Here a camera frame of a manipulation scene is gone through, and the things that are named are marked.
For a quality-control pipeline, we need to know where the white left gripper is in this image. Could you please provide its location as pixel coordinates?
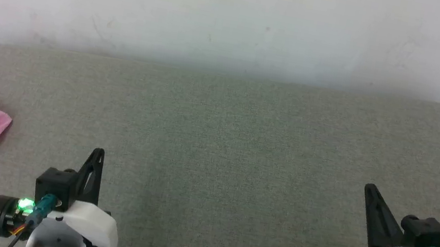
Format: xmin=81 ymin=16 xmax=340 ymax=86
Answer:
xmin=43 ymin=141 xmax=134 ymax=247

